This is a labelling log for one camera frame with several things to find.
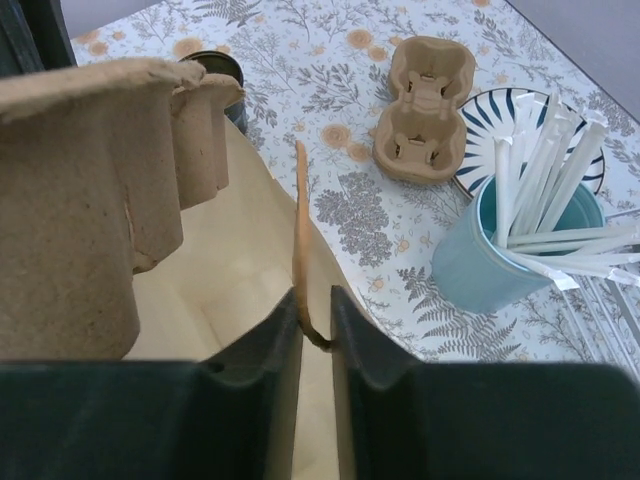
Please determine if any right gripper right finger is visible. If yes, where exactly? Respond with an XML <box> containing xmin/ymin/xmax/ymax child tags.
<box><xmin>331</xmin><ymin>286</ymin><xmax>639</xmax><ymax>479</ymax></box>

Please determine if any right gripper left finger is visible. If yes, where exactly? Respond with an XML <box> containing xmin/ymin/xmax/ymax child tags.
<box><xmin>1</xmin><ymin>293</ymin><xmax>303</xmax><ymax>479</ymax></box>

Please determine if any blue straw holder cup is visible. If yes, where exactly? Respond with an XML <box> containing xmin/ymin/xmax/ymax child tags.
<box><xmin>430</xmin><ymin>172</ymin><xmax>607</xmax><ymax>316</ymax></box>

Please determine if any brown cardboard cup carrier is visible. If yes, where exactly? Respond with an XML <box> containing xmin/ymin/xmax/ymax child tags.
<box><xmin>1</xmin><ymin>57</ymin><xmax>245</xmax><ymax>361</ymax></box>

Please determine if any brown paper bag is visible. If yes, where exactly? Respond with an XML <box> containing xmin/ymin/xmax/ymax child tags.
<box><xmin>130</xmin><ymin>126</ymin><xmax>423</xmax><ymax>479</ymax></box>

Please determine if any blue striped plate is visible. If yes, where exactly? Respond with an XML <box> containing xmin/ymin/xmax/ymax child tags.
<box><xmin>452</xmin><ymin>87</ymin><xmax>609</xmax><ymax>201</ymax></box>

